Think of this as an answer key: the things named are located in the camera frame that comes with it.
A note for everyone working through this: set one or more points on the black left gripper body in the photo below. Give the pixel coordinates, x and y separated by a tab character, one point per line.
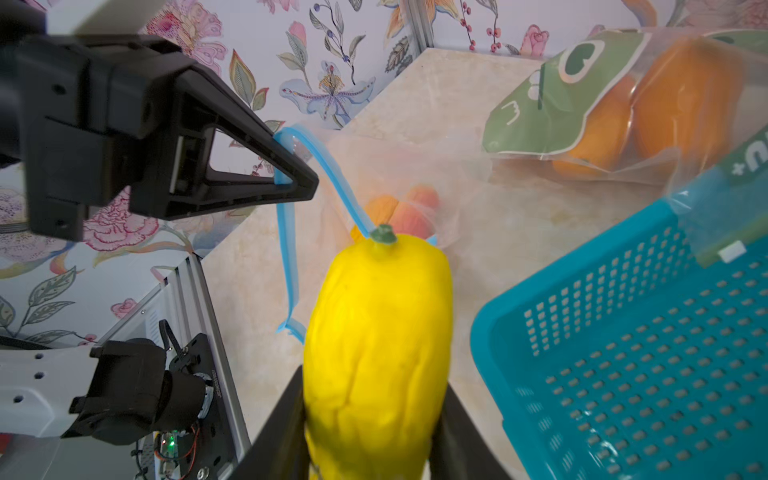
89	108

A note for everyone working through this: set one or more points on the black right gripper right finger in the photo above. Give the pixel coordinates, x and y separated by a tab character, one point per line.
458	451

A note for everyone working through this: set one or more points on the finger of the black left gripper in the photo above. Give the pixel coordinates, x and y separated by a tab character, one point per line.
155	198
205	107

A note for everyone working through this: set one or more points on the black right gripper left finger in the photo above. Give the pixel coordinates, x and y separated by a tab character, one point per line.
280	450

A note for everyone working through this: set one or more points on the yellow mango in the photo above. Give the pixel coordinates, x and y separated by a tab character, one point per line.
377	358

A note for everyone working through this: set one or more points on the clear zip-top bag blue zipper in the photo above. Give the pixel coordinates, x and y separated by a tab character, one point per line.
353	170

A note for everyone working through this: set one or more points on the orange mango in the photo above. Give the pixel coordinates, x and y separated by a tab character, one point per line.
687	101
381	208
598	152

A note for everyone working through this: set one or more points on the clear zip-top bag green print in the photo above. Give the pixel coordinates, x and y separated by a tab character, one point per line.
721	208

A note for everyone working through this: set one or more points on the orange mango front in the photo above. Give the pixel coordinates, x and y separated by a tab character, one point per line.
381	208

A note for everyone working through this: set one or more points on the red mango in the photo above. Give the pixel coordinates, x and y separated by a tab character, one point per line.
414	213

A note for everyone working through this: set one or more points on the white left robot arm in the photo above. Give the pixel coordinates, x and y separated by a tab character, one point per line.
119	391

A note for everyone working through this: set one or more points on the teal plastic basket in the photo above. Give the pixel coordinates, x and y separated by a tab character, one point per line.
626	359

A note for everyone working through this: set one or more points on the aluminium front rail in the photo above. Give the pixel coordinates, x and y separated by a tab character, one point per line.
178	315

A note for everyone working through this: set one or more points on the aluminium corner post left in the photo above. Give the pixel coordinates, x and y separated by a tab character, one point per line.
418	16

